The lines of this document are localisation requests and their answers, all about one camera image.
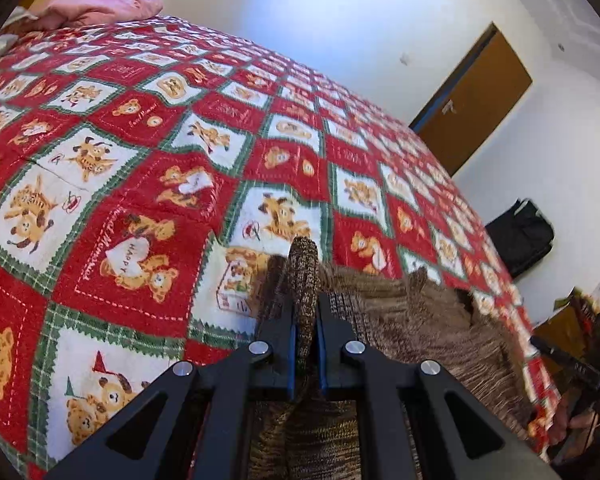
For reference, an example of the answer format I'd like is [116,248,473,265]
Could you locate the brown wooden door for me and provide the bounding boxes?
[409,22,534,177]

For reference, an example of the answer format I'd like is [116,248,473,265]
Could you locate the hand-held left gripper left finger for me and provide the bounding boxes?
[45,255,298,480]

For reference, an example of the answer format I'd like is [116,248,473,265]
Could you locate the black bag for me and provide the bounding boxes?
[485,198,556,279]

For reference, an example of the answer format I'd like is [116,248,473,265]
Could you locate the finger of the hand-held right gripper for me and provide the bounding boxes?
[529,335,600,403]

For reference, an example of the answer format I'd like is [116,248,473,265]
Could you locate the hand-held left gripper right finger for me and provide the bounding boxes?
[318,291,562,480]

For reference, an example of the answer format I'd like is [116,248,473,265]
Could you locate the pink pillow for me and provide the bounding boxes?
[27,0,165,31]

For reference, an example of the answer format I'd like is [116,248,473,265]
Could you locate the brown knitted sweater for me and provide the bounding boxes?
[250,236,537,480]

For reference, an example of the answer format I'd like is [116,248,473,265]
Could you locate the red printed bedspread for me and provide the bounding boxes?
[0,15,571,480]

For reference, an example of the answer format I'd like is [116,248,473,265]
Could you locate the white patterned pillow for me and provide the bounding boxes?
[0,6,40,58]

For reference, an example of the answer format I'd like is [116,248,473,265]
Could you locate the wooden dresser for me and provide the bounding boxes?
[534,305,598,361]

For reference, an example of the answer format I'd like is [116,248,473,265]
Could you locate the person's right hand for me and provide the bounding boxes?
[550,396,600,445]

